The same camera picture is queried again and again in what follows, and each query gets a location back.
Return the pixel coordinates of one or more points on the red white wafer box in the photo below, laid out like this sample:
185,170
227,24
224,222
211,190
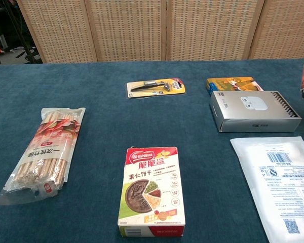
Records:
152,189

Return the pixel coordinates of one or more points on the wicker folding screen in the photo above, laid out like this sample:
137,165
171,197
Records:
131,30

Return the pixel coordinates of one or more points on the white pouch with barcode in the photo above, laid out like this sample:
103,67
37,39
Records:
276,182

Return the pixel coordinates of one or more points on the razor yellow blister pack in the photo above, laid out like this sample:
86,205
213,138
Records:
157,87

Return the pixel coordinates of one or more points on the orange small package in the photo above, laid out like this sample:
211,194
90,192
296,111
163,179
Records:
233,84

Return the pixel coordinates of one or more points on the bamboo chopsticks plastic pack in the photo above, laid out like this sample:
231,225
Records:
45,152

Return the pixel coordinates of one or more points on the white earbuds box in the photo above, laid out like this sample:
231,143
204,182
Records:
253,111

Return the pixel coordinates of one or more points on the blue felt table cloth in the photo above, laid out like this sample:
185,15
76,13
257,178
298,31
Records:
91,139

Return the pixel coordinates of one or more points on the black tripod stand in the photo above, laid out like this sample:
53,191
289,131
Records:
28,54

